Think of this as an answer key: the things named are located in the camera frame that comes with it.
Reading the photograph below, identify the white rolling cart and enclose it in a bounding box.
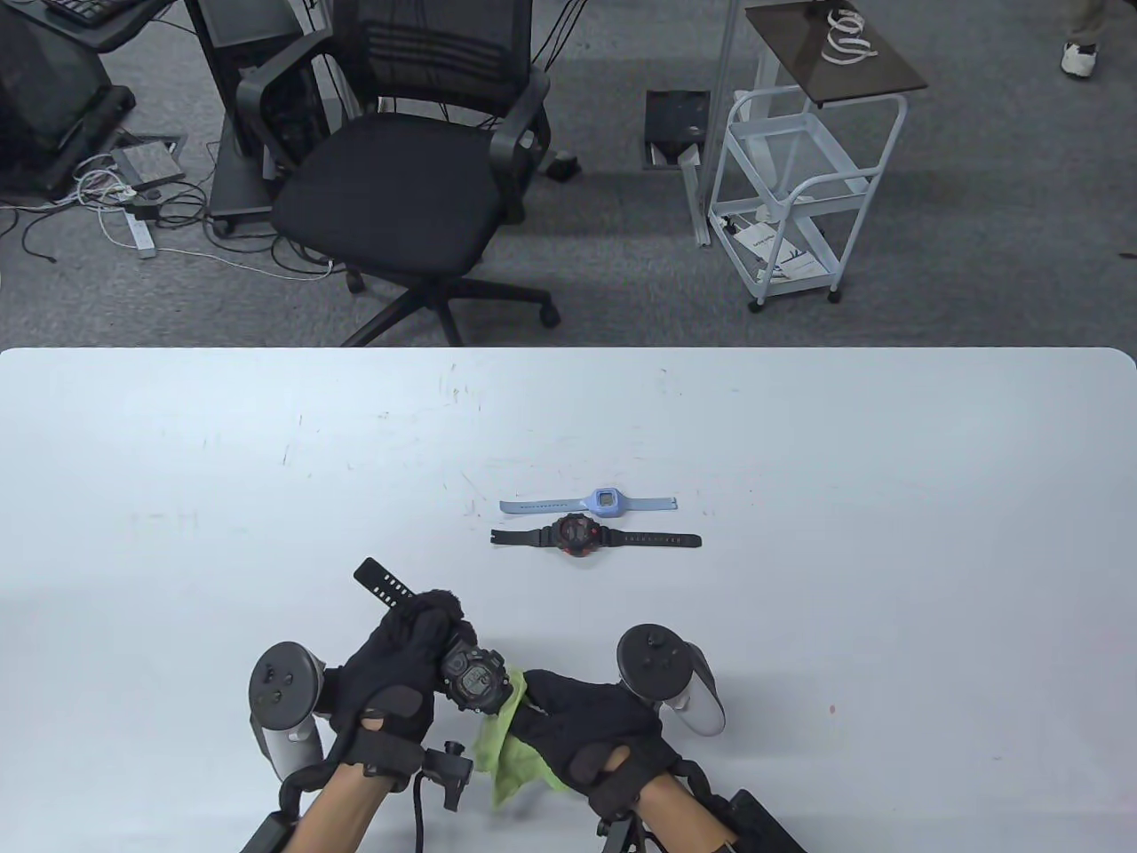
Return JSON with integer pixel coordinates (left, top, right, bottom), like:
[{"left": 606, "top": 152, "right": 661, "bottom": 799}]
[
  {"left": 680, "top": 0, "right": 929, "bottom": 250},
  {"left": 708, "top": 89, "right": 909, "bottom": 314}
]

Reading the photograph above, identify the grey floor plate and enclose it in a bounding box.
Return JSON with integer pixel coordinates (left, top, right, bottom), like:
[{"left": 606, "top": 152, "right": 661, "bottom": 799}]
[{"left": 111, "top": 132, "right": 189, "bottom": 189}]

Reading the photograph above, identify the person's left forearm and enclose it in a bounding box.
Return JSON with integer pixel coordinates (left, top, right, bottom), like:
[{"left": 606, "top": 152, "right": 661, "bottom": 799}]
[{"left": 282, "top": 764, "right": 392, "bottom": 853}]

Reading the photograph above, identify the black machine base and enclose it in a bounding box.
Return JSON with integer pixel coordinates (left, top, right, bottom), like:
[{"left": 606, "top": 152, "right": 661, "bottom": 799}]
[{"left": 0, "top": 13, "right": 139, "bottom": 201}]

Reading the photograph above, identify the black mesh office chair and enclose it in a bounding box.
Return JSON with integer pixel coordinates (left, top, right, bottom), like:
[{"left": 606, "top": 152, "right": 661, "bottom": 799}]
[{"left": 235, "top": 0, "right": 562, "bottom": 347}]

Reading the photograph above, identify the white coiled cable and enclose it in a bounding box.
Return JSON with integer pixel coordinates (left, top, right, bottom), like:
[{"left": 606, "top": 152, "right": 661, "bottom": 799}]
[{"left": 819, "top": 9, "right": 880, "bottom": 67}]

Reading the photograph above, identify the grey white hand controller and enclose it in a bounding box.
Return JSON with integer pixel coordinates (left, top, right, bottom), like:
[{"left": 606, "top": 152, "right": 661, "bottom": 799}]
[
  {"left": 248, "top": 642, "right": 326, "bottom": 783},
  {"left": 616, "top": 624, "right": 727, "bottom": 738}
]

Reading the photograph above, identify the open black floor box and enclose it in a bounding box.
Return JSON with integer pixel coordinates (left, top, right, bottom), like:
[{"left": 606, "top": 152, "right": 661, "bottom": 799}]
[{"left": 644, "top": 89, "right": 712, "bottom": 170}]

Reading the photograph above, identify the black desk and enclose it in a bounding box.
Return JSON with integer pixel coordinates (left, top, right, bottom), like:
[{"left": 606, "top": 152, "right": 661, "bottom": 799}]
[{"left": 0, "top": 0, "right": 179, "bottom": 54}]

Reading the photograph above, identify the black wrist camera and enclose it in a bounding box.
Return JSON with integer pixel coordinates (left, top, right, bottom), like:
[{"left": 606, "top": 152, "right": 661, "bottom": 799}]
[
  {"left": 597, "top": 813, "right": 660, "bottom": 853},
  {"left": 416, "top": 740, "right": 473, "bottom": 812}
]

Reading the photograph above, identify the black red watch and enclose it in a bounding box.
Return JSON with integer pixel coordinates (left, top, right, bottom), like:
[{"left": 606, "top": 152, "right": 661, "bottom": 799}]
[{"left": 490, "top": 514, "right": 703, "bottom": 559}]

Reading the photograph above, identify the light blue watch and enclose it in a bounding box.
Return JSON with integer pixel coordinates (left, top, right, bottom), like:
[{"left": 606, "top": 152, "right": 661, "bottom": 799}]
[{"left": 499, "top": 487, "right": 680, "bottom": 521}]

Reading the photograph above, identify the white paper sheet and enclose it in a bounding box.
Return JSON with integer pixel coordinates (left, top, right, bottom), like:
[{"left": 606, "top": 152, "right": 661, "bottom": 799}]
[{"left": 730, "top": 222, "right": 823, "bottom": 283}]

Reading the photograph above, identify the person's left hand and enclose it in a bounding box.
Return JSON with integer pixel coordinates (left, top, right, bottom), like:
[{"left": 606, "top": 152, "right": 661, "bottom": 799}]
[{"left": 322, "top": 588, "right": 479, "bottom": 781}]

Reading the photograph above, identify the green microfibre cloth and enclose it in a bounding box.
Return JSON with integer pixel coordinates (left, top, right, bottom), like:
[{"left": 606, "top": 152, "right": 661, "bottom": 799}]
[{"left": 471, "top": 671, "right": 571, "bottom": 811}]

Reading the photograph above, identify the person's right forearm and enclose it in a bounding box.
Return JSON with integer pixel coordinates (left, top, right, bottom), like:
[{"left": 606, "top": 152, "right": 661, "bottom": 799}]
[{"left": 635, "top": 771, "right": 740, "bottom": 853}]

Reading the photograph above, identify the person's right hand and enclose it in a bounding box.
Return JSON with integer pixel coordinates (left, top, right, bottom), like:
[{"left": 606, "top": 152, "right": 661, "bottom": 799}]
[{"left": 508, "top": 670, "right": 685, "bottom": 805}]

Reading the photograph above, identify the black rolling computer stand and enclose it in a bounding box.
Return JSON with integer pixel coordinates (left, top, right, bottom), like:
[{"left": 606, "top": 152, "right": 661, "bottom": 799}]
[{"left": 182, "top": 0, "right": 334, "bottom": 239}]

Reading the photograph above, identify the black watch dotted strap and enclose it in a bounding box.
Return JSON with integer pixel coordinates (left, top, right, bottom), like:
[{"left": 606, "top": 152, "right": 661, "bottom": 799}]
[{"left": 354, "top": 558, "right": 527, "bottom": 713}]

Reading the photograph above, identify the black keyboard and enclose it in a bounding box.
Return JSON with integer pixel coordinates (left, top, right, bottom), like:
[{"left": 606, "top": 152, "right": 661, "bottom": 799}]
[{"left": 43, "top": 0, "right": 130, "bottom": 26}]

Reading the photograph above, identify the white cable bundle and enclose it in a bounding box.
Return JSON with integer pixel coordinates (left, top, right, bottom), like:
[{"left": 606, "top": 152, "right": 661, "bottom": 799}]
[{"left": 71, "top": 153, "right": 147, "bottom": 212}]

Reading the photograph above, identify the black arm strap box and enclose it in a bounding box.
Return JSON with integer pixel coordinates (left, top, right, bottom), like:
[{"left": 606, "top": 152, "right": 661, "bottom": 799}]
[
  {"left": 240, "top": 810, "right": 299, "bottom": 853},
  {"left": 711, "top": 789, "right": 807, "bottom": 853}
]

